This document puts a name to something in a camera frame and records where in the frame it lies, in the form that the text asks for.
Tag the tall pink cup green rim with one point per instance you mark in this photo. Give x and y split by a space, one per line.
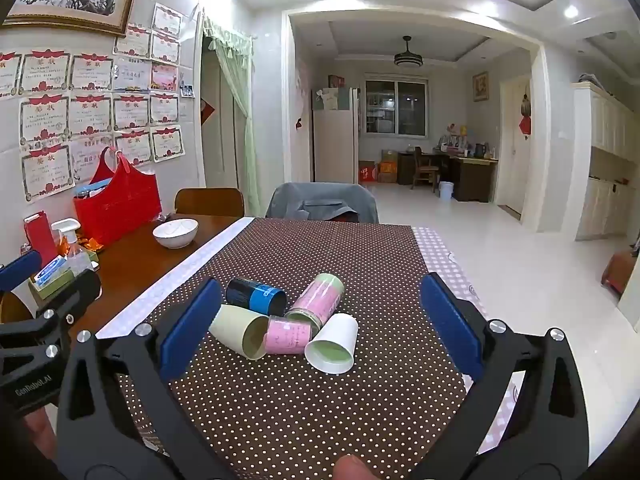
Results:
320 301

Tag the white refrigerator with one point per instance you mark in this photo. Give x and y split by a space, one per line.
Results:
335 135

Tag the red paper box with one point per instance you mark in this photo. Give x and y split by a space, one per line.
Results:
40 235

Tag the red low stool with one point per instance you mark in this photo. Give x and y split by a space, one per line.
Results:
621 270

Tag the white wall cabinets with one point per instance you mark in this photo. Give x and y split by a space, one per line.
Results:
606 160

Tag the person's right hand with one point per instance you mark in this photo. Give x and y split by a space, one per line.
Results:
356 469

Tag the white waste bin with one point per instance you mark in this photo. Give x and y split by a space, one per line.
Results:
446 190

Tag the person's left hand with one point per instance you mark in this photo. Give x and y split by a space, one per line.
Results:
41 432

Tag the white cup green inside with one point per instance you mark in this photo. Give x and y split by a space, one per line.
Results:
332 346

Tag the pink checked tablecloth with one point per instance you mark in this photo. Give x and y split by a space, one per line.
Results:
450 260

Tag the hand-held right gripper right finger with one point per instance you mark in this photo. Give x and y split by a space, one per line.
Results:
450 325

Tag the cream paper cup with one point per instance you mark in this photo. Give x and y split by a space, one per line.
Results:
237 332

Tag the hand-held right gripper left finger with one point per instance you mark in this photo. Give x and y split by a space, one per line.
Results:
190 330

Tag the dark wooden desk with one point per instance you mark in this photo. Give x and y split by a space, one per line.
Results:
472 172

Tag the green tissue box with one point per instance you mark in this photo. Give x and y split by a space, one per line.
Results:
52 276

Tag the red tote bag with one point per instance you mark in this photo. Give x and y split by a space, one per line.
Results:
117 210

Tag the brown cardboard box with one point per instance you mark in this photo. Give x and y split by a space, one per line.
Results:
389 162

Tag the wooden desk chair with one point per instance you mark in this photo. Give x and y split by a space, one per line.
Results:
425 167

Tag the chair with grey jacket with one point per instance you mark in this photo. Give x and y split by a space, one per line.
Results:
322 203

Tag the brown polka dot tablecloth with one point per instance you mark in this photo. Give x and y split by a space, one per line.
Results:
300 410

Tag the red cardboard box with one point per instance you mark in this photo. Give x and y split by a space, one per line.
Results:
367 172

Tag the orange snack packets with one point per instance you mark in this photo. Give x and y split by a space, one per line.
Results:
86 244

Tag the small framed wall picture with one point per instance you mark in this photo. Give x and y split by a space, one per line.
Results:
480 86

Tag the white table runner strip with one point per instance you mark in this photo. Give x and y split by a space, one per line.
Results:
175 275

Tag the white ceramic bowl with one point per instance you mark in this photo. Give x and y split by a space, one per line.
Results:
175 232

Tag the clear spray bottle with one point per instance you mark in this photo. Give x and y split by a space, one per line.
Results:
69 250

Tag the wall of award certificates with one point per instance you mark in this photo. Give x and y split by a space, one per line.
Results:
90 110

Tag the small pink cup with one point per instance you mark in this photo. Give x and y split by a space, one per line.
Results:
287 335

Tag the dark blue cup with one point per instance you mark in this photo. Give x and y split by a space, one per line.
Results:
255 297

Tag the black ceiling fan lamp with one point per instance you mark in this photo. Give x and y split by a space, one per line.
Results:
407 56

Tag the green door curtain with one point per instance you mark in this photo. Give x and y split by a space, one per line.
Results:
235 110

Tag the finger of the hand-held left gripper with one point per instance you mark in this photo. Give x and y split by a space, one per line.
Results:
70 292
20 269

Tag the red hanging door ornament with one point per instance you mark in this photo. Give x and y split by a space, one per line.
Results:
525 117

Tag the window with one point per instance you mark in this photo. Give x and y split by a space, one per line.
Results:
395 107

